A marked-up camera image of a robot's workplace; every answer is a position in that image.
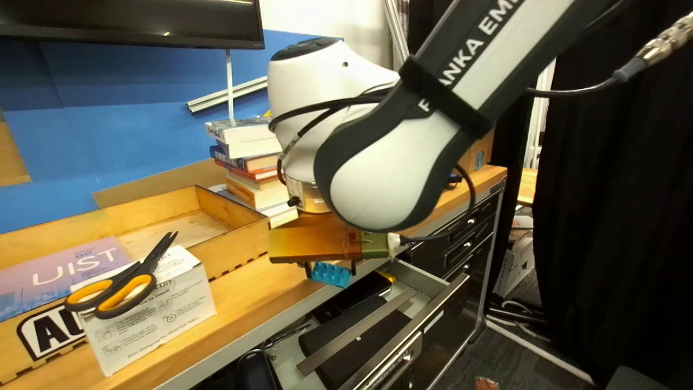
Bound tan thick book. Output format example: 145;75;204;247
223;172;292;212

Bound purple UIST booklet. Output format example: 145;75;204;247
0;236;135;323

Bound blue toy brick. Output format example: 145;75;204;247
309;259;357;290

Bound grey metal drawer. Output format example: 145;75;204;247
262;259;493;390

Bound black white letter sticker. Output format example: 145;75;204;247
15;303;91;364

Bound brown cardboard box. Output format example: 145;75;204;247
456;128;498;175

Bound black tool cabinet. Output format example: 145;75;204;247
397;180;508;390

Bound shallow wooden tray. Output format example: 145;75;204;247
93;183;275;283

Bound blue wall board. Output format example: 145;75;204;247
0;29;320;235

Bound thin white upright rod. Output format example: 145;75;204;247
223;50;237;125

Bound blue spine book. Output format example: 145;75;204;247
208;145;282;175

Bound black curtain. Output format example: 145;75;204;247
407;0;693;390

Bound black monitor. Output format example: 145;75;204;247
0;0;266;52

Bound thin white paperback book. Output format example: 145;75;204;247
204;118;276;145

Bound large white flat book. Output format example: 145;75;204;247
212;183;303;232

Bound white printed cardboard box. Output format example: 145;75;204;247
68;246;219;379

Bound thick white book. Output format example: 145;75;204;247
214;132;283;163

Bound red spine book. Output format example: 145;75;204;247
214;160;282;184

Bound yellow handled black scissors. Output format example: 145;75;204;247
62;231;179;322

